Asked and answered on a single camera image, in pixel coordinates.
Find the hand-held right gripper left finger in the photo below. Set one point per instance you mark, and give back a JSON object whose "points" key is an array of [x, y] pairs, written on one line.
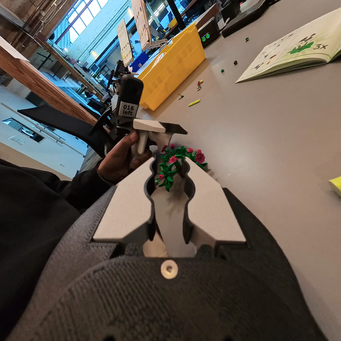
{"points": [[125, 210]]}

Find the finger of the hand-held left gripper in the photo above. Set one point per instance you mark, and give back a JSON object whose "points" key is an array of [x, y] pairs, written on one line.
{"points": [[161, 140], [149, 125]]}

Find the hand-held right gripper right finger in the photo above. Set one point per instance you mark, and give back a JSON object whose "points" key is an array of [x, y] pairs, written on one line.
{"points": [[215, 213]]}

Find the toy flower plant brown base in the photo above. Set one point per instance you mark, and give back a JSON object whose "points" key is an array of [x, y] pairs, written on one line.
{"points": [[170, 170]]}

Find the lime green toy planter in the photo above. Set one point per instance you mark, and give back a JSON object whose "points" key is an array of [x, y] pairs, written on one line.
{"points": [[336, 186]]}

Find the instruction booklet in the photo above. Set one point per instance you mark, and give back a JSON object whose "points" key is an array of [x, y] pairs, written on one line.
{"points": [[293, 48]]}

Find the person's left forearm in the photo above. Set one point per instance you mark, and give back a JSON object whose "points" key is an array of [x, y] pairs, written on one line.
{"points": [[80, 186]]}

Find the person's left hand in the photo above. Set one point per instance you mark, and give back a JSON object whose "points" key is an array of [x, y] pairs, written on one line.
{"points": [[117, 159]]}

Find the idle hand-held gripper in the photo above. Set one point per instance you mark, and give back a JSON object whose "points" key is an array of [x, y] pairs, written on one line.
{"points": [[113, 82]]}

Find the small blue bin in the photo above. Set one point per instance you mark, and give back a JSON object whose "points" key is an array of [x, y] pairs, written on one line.
{"points": [[140, 60]]}

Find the yellow plastic bin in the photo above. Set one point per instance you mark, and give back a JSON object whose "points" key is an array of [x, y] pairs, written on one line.
{"points": [[173, 66]]}

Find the lime green flat brick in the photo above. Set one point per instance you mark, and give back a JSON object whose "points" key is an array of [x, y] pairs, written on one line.
{"points": [[194, 102]]}

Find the small tan poster board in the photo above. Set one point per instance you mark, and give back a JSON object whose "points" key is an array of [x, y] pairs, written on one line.
{"points": [[124, 40]]}

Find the tall tan poster board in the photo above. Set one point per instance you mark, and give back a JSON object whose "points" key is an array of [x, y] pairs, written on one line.
{"points": [[142, 24]]}

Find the large black office chair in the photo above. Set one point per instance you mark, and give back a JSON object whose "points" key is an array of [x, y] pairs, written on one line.
{"points": [[66, 125]]}

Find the black pole lamp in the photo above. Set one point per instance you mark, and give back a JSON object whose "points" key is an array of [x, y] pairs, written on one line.
{"points": [[175, 13]]}

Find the wooden pillar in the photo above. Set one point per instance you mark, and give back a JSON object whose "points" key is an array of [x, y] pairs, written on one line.
{"points": [[40, 82]]}

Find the black device green light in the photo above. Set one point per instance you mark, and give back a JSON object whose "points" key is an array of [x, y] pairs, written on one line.
{"points": [[210, 29]]}

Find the black power adapter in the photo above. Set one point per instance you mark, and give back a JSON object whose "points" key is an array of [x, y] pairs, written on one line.
{"points": [[230, 10]]}

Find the white paper sign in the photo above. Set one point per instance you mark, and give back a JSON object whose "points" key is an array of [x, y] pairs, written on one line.
{"points": [[10, 48]]}

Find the black flat box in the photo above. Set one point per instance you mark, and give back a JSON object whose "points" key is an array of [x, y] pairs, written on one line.
{"points": [[245, 21]]}

